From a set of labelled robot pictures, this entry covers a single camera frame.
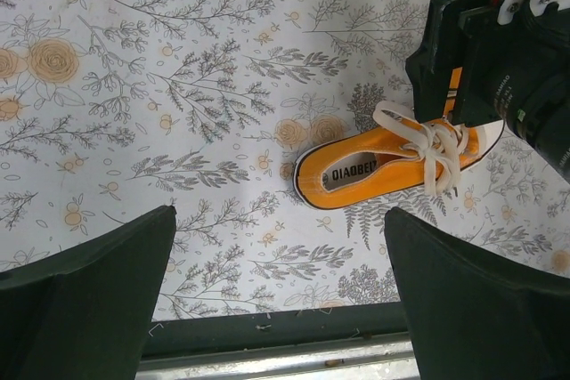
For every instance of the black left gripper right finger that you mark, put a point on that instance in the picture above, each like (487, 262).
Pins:
(472, 314)

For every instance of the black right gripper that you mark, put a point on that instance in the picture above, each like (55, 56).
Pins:
(517, 72)

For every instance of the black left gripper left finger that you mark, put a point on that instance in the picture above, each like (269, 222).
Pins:
(85, 312)

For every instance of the orange sneaker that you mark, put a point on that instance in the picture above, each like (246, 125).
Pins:
(400, 153)

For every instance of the aluminium rail frame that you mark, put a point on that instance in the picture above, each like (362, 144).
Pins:
(355, 342)

